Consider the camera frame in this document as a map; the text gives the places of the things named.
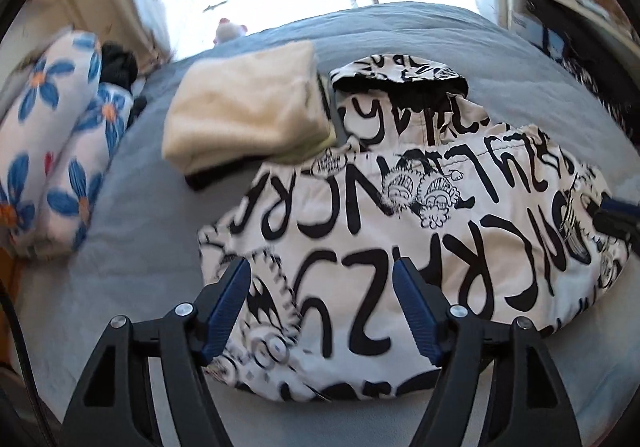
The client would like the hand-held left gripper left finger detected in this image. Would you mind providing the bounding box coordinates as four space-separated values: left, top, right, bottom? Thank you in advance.
62 257 253 447

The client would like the black folded cloth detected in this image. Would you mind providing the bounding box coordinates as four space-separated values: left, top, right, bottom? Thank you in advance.
184 154 266 192

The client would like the black white patterned cloth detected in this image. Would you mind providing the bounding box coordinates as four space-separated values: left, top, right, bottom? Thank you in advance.
560 52 640 148

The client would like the blue floral rolled blanket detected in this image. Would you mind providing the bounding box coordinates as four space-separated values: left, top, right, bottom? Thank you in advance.
0 29 135 258

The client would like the dark clothes pile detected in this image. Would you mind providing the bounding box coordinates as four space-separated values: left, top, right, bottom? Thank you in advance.
100 42 148 120

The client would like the black cable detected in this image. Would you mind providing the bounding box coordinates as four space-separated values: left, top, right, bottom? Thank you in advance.
0 277 43 428

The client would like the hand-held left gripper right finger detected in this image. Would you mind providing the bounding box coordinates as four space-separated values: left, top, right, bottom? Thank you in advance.
391 257 583 447

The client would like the white cardboard box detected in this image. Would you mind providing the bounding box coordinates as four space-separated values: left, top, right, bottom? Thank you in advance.
512 12 551 48

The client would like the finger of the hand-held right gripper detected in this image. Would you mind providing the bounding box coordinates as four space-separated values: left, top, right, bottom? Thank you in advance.
590 194 640 253

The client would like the long black bag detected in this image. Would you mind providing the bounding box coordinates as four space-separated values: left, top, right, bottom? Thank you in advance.
525 0 640 128

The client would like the white pink plush toy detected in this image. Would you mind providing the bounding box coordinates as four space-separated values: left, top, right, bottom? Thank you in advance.
214 18 248 46

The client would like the white black printed jacket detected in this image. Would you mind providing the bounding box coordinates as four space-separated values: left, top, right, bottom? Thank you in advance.
197 54 631 403

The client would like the cream folded cloth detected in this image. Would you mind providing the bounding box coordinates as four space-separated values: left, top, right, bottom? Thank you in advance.
161 39 337 178

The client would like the grey-blue bed blanket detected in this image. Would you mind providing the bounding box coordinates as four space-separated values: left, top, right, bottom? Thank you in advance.
15 2 640 447

